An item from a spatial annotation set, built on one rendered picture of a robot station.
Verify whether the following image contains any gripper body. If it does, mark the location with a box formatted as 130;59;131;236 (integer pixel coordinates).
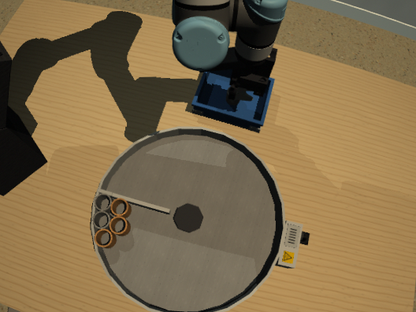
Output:
229;48;277;97

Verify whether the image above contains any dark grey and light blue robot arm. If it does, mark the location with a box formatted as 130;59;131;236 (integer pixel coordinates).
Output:
172;0;288;72

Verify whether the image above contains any blue rectangular crate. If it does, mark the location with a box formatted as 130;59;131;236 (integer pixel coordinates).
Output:
191;69;275;133

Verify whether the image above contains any bronze bushing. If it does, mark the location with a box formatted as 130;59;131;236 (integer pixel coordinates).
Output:
95;229;117;248
110;216;131;236
110;198;132;218

